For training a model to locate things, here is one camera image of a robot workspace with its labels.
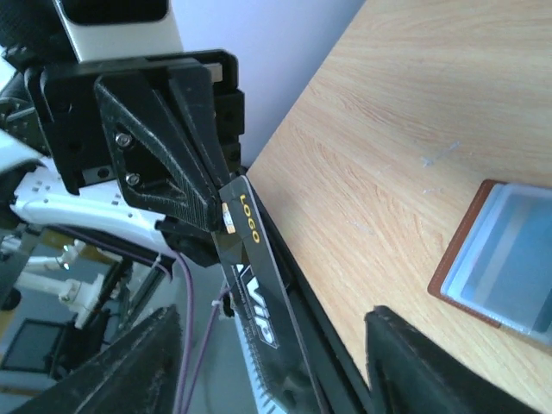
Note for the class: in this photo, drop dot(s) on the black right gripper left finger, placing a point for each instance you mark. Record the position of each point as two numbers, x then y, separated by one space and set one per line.
137 373

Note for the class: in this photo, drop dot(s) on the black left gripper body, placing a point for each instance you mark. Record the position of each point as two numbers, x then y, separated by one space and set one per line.
62 95

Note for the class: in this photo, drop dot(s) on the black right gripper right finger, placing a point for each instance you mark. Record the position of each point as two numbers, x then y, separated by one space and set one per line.
409 373

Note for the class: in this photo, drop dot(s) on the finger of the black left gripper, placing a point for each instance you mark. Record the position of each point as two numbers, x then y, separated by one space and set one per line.
198 150
140 130

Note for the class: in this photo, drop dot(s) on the brown leather card holder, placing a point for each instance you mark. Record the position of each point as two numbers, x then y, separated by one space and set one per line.
464 248

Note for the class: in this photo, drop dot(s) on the blue card in sleeve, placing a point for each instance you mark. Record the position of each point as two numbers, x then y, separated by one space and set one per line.
511 277

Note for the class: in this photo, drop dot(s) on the black enclosure frame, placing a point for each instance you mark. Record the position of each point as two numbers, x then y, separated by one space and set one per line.
340 382

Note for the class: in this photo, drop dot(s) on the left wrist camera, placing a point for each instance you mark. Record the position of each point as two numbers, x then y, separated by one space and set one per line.
122 40

